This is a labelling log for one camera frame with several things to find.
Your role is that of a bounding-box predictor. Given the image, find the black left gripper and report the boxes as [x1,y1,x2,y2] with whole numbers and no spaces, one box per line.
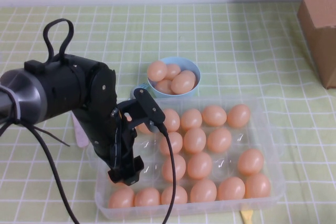
[107,107,144,187]

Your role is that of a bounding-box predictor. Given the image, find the clear plastic egg box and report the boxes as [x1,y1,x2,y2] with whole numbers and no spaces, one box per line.
[88,95,287,221]

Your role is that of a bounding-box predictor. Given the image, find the brown cardboard box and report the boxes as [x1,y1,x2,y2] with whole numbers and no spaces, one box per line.
[292,0,336,90]

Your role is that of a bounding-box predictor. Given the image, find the blue plastic fork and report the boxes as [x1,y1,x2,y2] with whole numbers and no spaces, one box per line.
[130,83,150,99]

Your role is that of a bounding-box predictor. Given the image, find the light blue bowl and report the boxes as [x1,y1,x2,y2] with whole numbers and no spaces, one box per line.
[146,56,202,99]

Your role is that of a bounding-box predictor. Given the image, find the yellow plastic utensil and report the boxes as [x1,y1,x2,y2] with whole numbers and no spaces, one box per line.
[239,209,254,224]

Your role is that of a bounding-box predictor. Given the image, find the green grid tablecloth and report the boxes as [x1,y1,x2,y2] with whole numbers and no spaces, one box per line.
[0,1,336,224]

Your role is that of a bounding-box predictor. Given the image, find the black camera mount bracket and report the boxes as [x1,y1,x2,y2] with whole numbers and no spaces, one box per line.
[117,98,154,135]

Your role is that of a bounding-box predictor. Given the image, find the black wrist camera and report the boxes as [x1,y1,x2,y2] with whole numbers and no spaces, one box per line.
[133,87,166,131]

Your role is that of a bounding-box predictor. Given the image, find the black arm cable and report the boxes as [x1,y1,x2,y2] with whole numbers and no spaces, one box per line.
[25,123,81,224]

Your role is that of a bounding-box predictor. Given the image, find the black looped cable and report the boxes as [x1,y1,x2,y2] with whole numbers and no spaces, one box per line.
[43,18,75,63]

